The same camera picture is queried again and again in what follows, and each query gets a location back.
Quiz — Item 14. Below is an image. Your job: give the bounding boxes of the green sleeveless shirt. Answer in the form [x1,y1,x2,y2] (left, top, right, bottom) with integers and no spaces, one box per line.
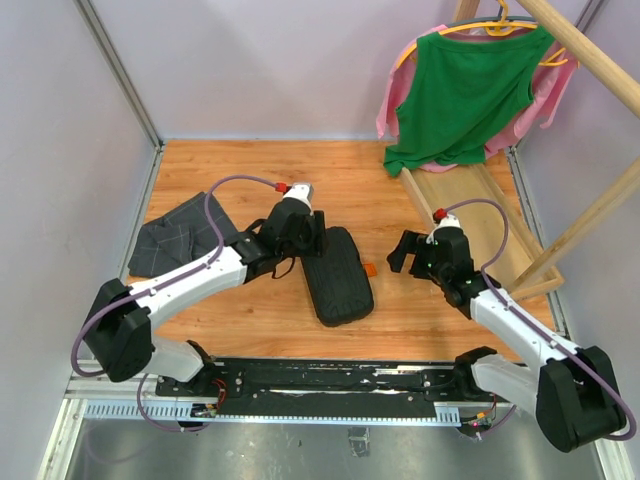
[384,27,554,176]

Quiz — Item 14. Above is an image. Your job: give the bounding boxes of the wooden tray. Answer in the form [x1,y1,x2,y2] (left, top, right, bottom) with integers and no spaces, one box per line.
[399,164,564,300]

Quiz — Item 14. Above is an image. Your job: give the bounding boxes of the aluminium frame rail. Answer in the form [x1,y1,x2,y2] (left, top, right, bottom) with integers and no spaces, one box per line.
[73,0,165,151]

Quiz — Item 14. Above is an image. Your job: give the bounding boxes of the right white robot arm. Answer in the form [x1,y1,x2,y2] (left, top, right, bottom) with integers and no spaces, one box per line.
[387,209,638,453]

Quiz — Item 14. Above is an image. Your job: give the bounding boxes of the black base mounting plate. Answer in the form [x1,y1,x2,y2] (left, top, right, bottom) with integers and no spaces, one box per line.
[154,355,516,421]

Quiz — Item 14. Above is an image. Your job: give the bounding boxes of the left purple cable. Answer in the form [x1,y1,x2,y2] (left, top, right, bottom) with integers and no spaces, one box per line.
[69,174,289,464]

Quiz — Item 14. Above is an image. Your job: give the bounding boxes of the yellow clothes hanger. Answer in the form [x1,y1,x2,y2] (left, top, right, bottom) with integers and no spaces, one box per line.
[395,1,569,69]

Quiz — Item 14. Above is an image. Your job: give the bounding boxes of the wooden rack frame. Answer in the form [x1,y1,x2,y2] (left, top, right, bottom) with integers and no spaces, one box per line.
[452,0,640,284]

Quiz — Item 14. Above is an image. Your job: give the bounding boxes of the grey checked cloth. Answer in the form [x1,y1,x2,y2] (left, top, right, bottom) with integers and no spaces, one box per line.
[128,192,218,278]

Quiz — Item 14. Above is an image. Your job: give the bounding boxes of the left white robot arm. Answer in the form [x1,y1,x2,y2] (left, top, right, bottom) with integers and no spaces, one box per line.
[74,182,327,396]

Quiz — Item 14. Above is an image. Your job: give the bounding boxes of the black plastic tool case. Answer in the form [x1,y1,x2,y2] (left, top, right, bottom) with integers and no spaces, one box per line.
[302,226,375,328]

